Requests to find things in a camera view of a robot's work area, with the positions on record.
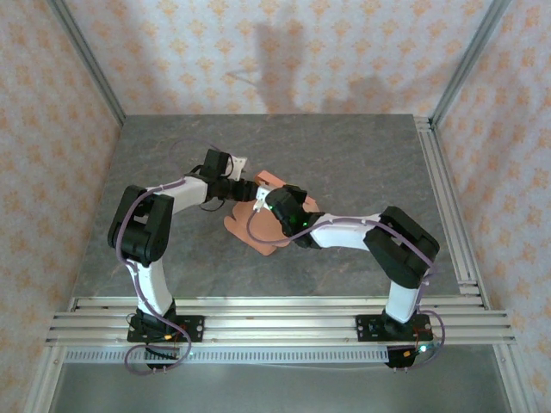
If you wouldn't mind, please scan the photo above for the brown cardboard box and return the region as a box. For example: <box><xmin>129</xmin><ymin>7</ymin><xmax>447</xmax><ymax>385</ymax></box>
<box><xmin>223</xmin><ymin>170</ymin><xmax>320</xmax><ymax>257</ymax></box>

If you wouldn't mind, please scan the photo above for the black base controller board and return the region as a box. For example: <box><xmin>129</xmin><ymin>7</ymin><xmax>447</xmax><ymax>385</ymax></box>
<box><xmin>144</xmin><ymin>342</ymin><xmax>184</xmax><ymax>373</ymax></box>
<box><xmin>384</xmin><ymin>342</ymin><xmax>434</xmax><ymax>372</ymax></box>

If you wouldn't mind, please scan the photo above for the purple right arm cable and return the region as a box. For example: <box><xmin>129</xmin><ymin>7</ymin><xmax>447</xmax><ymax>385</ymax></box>
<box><xmin>245</xmin><ymin>209</ymin><xmax>447</xmax><ymax>373</ymax></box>

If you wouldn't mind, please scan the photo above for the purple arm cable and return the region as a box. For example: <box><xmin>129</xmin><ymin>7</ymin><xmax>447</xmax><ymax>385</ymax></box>
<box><xmin>114</xmin><ymin>139</ymin><xmax>225</xmax><ymax>376</ymax></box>
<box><xmin>245</xmin><ymin>209</ymin><xmax>447</xmax><ymax>373</ymax></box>

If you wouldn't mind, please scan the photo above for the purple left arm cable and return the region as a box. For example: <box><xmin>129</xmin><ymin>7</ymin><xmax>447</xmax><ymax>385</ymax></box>
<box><xmin>114</xmin><ymin>139</ymin><xmax>225</xmax><ymax>376</ymax></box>

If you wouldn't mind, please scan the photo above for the aluminium cross rail frame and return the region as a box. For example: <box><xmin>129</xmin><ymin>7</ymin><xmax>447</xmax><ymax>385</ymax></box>
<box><xmin>45</xmin><ymin>295</ymin><xmax>516</xmax><ymax>347</ymax></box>

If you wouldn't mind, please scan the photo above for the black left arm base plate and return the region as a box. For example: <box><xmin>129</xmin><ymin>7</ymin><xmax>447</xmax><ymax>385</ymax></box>
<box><xmin>126</xmin><ymin>314</ymin><xmax>206</xmax><ymax>344</ymax></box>

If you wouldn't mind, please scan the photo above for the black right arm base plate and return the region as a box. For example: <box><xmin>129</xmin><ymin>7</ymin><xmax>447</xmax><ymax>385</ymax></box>
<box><xmin>356</xmin><ymin>313</ymin><xmax>432</xmax><ymax>344</ymax></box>

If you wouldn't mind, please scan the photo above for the grey slotted cable duct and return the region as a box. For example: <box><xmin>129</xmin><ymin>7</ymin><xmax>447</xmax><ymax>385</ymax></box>
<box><xmin>64</xmin><ymin>346</ymin><xmax>391</xmax><ymax>365</ymax></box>

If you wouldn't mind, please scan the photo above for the aluminium side rail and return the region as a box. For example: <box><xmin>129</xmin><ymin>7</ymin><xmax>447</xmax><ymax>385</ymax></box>
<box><xmin>414</xmin><ymin>114</ymin><xmax>490</xmax><ymax>299</ymax></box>

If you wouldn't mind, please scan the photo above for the aluminium upright post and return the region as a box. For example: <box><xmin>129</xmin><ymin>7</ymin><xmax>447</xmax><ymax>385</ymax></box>
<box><xmin>50</xmin><ymin>0</ymin><xmax>127</xmax><ymax>126</ymax></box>
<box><xmin>429</xmin><ymin>0</ymin><xmax>514</xmax><ymax>126</ymax></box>

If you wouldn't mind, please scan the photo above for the aluminium frame leg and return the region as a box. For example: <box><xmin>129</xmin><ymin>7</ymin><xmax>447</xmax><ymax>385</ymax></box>
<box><xmin>27</xmin><ymin>343</ymin><xmax>66</xmax><ymax>413</ymax></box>
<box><xmin>492</xmin><ymin>343</ymin><xmax>531</xmax><ymax>413</ymax></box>

